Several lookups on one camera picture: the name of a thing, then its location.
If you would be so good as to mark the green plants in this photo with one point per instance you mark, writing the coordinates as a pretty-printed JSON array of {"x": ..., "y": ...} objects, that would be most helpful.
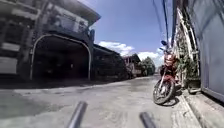
[{"x": 188, "y": 66}]

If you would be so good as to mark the low dark building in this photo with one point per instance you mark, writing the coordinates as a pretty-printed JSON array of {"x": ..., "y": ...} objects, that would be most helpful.
[{"x": 108, "y": 63}]

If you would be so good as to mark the robot's own part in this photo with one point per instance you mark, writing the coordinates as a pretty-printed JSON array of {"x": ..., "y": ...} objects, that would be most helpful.
[
  {"x": 147, "y": 120},
  {"x": 77, "y": 115}
]

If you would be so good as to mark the dark building with arched entrance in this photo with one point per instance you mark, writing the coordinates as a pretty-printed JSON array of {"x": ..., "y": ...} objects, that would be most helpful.
[{"x": 50, "y": 40}]

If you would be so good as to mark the grey metal gate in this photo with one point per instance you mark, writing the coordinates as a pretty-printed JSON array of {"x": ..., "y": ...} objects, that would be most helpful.
[{"x": 211, "y": 50}]

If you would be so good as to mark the grey concrete road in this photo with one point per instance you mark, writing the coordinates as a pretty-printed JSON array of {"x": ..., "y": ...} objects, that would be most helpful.
[{"x": 113, "y": 100}]

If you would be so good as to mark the red motorcycle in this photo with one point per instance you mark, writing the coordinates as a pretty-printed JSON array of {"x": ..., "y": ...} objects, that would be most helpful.
[{"x": 168, "y": 80}]

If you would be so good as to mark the concrete kerb strip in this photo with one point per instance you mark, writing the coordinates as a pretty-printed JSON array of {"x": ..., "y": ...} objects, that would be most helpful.
[{"x": 206, "y": 111}]

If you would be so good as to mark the tree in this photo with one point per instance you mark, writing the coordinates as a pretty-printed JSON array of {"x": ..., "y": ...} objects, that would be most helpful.
[{"x": 148, "y": 66}]

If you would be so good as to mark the house with pitched roof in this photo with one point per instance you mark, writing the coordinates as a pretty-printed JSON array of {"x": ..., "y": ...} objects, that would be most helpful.
[{"x": 131, "y": 63}]

